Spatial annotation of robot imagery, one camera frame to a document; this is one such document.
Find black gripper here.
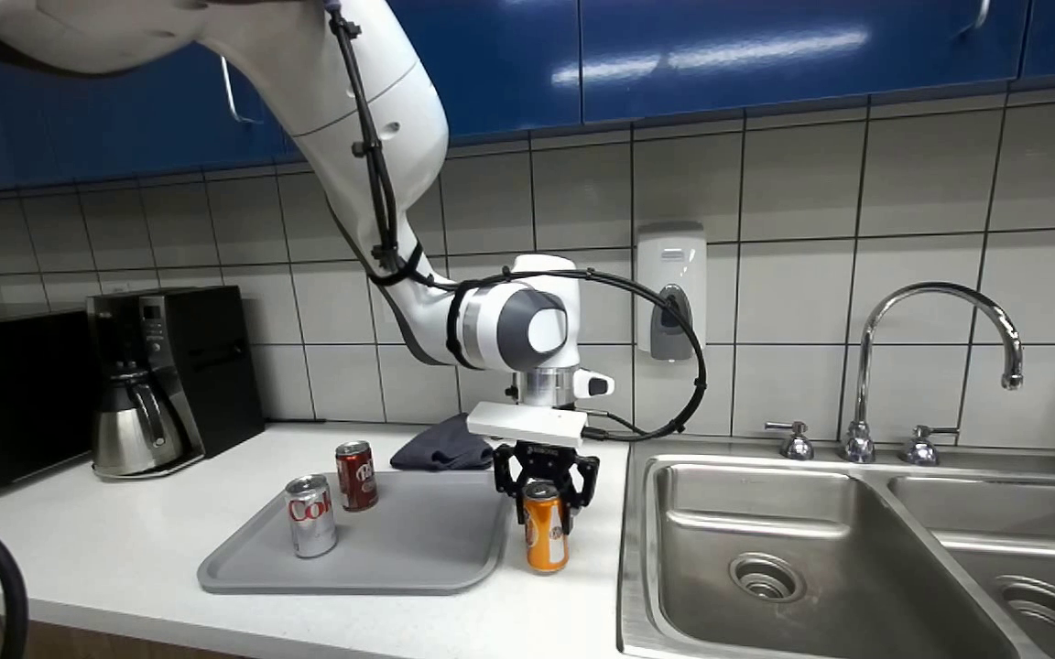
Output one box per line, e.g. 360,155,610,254
493,438,604,542

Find orange soda can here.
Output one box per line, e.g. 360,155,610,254
519,477,573,580

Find red soda can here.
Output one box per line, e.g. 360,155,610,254
333,438,380,512

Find silver soda can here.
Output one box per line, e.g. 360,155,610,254
284,471,340,563

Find grey plastic tray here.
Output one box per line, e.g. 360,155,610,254
196,468,516,598

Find dark blue cloth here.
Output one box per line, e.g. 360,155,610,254
390,413,500,477

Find stainless steel double sink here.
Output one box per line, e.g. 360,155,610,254
617,436,1055,659

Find black steel coffee maker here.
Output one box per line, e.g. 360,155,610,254
85,285,268,482

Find steel coffee carafe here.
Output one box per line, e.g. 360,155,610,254
92,366,204,479

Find chrome gooseneck faucet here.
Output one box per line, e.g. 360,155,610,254
844,280,1029,466

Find wooden lower cabinets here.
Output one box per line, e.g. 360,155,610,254
0,598,313,659

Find blue upper cabinets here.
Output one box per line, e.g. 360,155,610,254
0,0,1055,199

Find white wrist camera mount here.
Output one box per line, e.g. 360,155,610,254
466,366,620,448

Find chrome faucet handle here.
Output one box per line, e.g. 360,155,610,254
761,416,819,466
903,421,964,468

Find white wall soap dispenser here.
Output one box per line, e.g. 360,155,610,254
634,225,712,366

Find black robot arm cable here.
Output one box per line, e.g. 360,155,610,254
323,0,715,444

